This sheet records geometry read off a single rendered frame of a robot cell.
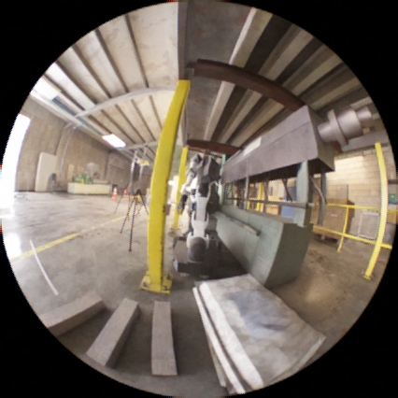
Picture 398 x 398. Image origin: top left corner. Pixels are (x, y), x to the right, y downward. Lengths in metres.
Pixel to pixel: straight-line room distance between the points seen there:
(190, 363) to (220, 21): 2.04
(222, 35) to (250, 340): 1.81
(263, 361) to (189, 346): 0.37
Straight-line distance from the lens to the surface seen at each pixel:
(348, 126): 0.98
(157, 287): 0.98
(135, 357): 0.74
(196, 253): 0.94
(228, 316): 0.58
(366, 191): 5.61
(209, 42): 1.39
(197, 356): 0.73
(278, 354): 0.56
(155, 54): 5.68
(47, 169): 8.61
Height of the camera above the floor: 0.71
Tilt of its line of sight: 1 degrees down
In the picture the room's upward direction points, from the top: 7 degrees clockwise
